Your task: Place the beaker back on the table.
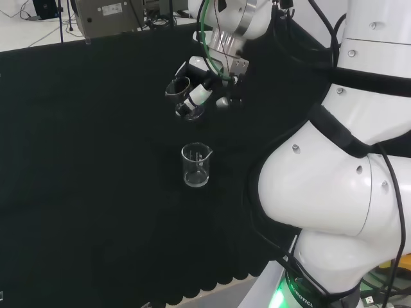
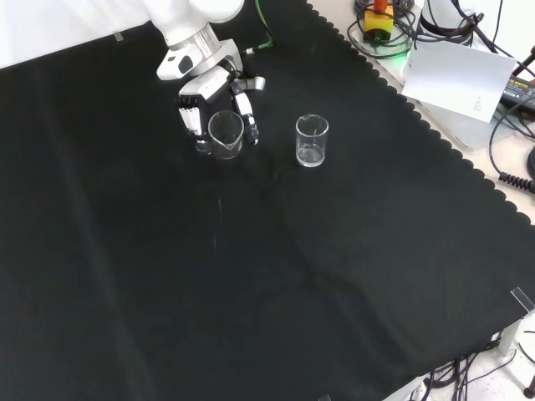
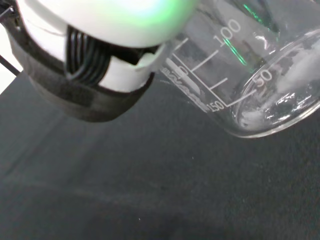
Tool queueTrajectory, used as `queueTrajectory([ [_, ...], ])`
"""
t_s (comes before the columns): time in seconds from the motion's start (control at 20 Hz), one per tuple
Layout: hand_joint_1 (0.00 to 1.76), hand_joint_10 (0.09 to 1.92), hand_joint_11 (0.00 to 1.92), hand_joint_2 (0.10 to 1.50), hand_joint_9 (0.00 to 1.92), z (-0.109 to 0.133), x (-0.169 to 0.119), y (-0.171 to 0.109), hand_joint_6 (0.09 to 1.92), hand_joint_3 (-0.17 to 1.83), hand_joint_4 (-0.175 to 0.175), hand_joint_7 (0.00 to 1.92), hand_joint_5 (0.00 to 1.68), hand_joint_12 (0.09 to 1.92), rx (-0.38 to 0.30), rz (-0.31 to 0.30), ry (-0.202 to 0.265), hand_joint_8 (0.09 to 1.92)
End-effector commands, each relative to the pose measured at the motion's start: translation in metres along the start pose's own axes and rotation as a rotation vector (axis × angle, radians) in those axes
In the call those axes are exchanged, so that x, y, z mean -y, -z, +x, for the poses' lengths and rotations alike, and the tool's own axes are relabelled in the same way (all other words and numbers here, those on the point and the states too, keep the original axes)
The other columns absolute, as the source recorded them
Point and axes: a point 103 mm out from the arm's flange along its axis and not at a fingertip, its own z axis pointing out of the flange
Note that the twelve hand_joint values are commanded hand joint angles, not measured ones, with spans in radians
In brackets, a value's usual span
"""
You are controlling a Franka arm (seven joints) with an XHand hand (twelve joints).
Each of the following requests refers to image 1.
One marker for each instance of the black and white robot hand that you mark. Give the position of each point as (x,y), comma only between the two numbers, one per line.
(200,93)

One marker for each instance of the small clear glass beaker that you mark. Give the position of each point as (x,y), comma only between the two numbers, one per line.
(184,99)

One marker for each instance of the clear glass beaker with spout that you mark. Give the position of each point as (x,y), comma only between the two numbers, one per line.
(194,165)

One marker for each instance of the black bench cloth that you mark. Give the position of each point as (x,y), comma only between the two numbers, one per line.
(128,154)

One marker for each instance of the grey metal box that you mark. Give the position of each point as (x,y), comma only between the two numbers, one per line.
(107,17)

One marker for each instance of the black tripod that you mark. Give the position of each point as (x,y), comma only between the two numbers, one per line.
(64,19)

